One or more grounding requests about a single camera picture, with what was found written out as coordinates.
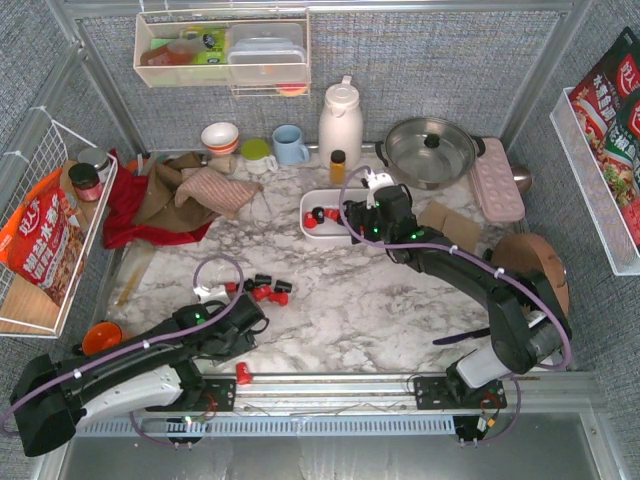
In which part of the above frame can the white rectangular storage basket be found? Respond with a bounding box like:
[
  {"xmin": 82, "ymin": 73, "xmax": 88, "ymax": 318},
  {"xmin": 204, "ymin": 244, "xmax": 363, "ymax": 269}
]
[{"xmin": 299, "ymin": 188, "xmax": 367, "ymax": 248}]

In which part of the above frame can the pink striped cloth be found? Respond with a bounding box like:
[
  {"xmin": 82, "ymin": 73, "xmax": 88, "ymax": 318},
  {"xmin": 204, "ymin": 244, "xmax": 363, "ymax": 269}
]
[{"xmin": 175, "ymin": 167, "xmax": 263, "ymax": 219}]

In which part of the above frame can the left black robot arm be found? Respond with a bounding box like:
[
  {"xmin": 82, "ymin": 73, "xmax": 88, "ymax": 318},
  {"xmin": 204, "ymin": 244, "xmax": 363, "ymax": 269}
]
[{"xmin": 9, "ymin": 294, "xmax": 269, "ymax": 457}]

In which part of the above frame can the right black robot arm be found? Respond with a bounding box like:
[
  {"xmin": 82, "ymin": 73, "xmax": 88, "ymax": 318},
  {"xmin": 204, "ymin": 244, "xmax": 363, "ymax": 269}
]
[{"xmin": 340, "ymin": 186, "xmax": 571, "ymax": 403}]

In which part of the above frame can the brown cardboard piece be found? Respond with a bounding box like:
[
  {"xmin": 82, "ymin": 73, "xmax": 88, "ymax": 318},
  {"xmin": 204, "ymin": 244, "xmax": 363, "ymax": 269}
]
[{"xmin": 418, "ymin": 201, "xmax": 481, "ymax": 253}]

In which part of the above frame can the steel pot with lid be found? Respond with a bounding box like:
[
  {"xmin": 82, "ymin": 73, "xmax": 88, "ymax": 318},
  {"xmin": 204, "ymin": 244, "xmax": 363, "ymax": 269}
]
[{"xmin": 375, "ymin": 117, "xmax": 486, "ymax": 190}]

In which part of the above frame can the orange spice bottle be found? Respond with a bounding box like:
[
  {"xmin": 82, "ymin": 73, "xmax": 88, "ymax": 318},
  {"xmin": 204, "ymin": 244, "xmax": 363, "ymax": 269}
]
[{"xmin": 329, "ymin": 150, "xmax": 346, "ymax": 185}]

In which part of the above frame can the white thermos jug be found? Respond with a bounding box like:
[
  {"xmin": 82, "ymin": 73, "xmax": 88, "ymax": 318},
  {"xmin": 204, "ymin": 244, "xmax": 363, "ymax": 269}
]
[{"xmin": 318, "ymin": 75, "xmax": 364, "ymax": 171}]

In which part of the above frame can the pink egg tray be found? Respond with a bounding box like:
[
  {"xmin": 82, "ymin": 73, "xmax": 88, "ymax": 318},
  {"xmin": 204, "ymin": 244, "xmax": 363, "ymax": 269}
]
[{"xmin": 469, "ymin": 137, "xmax": 525, "ymax": 223}]

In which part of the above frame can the orange cup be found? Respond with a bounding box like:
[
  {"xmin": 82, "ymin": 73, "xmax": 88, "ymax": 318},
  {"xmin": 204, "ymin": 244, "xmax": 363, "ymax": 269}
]
[{"xmin": 71, "ymin": 321, "xmax": 126, "ymax": 356}]

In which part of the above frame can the blue mug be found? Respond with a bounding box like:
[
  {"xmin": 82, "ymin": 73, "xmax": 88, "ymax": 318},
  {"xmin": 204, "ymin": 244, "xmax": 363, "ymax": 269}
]
[{"xmin": 272, "ymin": 125, "xmax": 310, "ymax": 166}]

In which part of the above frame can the steel ladle bowl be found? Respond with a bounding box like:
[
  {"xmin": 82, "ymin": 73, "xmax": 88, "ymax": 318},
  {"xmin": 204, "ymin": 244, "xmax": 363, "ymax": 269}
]
[{"xmin": 511, "ymin": 164, "xmax": 533, "ymax": 196}]

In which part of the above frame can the round wooden cutting board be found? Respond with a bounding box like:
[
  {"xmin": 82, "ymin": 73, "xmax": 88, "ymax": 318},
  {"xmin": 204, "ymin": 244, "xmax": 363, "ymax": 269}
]
[{"xmin": 490, "ymin": 233, "xmax": 570, "ymax": 316}]

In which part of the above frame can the brown cloth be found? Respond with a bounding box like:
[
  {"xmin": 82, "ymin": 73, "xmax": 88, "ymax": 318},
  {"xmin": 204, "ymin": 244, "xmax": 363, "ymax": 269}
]
[{"xmin": 132, "ymin": 152, "xmax": 219, "ymax": 233}]

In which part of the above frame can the green lid white cup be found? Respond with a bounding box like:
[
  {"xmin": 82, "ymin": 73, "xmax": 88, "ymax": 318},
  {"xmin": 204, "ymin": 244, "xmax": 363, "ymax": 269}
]
[{"xmin": 241, "ymin": 138, "xmax": 278, "ymax": 175}]

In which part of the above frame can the red cloth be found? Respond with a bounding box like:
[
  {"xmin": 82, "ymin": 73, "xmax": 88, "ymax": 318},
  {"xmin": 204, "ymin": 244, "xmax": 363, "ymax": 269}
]
[{"xmin": 103, "ymin": 166, "xmax": 213, "ymax": 249}]

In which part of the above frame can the white orange striped bowl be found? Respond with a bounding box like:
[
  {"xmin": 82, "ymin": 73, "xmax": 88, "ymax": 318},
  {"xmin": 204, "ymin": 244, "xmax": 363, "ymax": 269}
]
[{"xmin": 200, "ymin": 122, "xmax": 239, "ymax": 155}]

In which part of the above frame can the red seasoning packet left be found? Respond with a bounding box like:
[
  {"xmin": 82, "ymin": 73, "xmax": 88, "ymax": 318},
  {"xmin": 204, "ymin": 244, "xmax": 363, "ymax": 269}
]
[{"xmin": 1, "ymin": 168, "xmax": 84, "ymax": 306}]

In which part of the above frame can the clear plastic food container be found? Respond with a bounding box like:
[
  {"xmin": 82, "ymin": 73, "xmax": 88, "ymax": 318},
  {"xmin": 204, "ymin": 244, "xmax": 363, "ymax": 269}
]
[{"xmin": 226, "ymin": 22, "xmax": 307, "ymax": 85}]

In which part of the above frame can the dark lid jar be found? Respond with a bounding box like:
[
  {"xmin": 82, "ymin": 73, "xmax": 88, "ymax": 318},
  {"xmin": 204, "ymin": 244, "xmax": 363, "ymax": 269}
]
[{"xmin": 68, "ymin": 163, "xmax": 103, "ymax": 202}]

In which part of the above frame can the silver lid jar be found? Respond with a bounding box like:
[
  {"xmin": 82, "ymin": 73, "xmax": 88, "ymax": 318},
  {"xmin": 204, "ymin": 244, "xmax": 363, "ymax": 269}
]
[{"xmin": 78, "ymin": 147, "xmax": 111, "ymax": 184}]

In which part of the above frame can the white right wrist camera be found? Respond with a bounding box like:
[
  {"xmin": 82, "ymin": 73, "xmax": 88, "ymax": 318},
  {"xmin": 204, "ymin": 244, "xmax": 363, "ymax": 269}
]
[{"xmin": 364, "ymin": 170, "xmax": 395, "ymax": 209}]

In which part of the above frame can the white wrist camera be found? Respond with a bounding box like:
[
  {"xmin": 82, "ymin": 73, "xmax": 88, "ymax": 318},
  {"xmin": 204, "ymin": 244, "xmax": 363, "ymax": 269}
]
[
  {"xmin": 193, "ymin": 285, "xmax": 229, "ymax": 304},
  {"xmin": 364, "ymin": 170, "xmax": 395, "ymax": 209}
]

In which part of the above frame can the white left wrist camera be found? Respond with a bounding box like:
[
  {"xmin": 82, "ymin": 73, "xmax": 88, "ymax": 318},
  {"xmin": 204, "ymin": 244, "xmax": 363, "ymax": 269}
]
[{"xmin": 193, "ymin": 285, "xmax": 229, "ymax": 304}]

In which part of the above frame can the purple knife handle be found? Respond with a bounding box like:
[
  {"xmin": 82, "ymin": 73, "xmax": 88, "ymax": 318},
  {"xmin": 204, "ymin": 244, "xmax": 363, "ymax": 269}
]
[{"xmin": 433, "ymin": 328, "xmax": 490, "ymax": 346}]

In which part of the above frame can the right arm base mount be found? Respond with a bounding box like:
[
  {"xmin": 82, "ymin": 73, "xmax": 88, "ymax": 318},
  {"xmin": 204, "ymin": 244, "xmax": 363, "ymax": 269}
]
[{"xmin": 412, "ymin": 365, "xmax": 508, "ymax": 410}]

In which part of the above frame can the cream wall storage bin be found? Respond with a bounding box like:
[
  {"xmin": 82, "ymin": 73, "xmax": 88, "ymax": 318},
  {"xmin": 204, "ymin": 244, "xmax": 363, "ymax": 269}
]
[{"xmin": 133, "ymin": 7, "xmax": 311, "ymax": 96}]

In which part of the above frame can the left white wire basket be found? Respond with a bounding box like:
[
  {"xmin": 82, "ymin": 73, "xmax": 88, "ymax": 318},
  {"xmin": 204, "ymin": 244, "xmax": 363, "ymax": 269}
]
[{"xmin": 1, "ymin": 119, "xmax": 119, "ymax": 338}]

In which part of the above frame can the white wire basket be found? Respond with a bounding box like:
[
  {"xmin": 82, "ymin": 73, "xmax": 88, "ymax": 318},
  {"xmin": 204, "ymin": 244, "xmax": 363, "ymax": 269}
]
[
  {"xmin": 549, "ymin": 87, "xmax": 639, "ymax": 277},
  {"xmin": 1, "ymin": 119, "xmax": 119, "ymax": 338}
]

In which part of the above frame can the right white wire basket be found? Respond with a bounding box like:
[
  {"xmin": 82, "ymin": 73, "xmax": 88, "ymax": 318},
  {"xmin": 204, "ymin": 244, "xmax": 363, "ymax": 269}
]
[{"xmin": 549, "ymin": 87, "xmax": 639, "ymax": 277}]

